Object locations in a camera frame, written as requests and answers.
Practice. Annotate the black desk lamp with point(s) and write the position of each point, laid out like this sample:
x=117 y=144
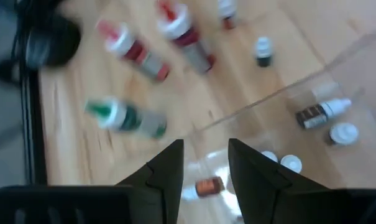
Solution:
x=54 y=40

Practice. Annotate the small black dropper bottle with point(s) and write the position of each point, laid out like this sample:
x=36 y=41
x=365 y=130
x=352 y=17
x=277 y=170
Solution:
x=226 y=9

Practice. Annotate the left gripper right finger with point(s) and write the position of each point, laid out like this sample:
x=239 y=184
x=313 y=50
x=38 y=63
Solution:
x=256 y=186

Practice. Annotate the small orange dropper bottle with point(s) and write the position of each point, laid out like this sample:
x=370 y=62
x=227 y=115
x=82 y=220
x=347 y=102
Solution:
x=209 y=186

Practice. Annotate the tall red food coloring bottle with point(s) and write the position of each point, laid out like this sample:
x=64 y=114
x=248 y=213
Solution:
x=135 y=51
x=187 y=40

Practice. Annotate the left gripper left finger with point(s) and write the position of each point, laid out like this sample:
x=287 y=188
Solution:
x=163 y=186

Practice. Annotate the black aluminium table frame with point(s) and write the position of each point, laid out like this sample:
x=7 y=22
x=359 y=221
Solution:
x=35 y=124

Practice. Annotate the clear plastic storage bin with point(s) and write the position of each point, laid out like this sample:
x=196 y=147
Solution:
x=361 y=93

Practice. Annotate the tall green food coloring bottle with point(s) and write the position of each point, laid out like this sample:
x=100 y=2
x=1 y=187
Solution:
x=128 y=119

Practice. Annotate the small blue dropper bottle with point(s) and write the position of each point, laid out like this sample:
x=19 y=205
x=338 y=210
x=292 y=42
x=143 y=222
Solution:
x=263 y=49

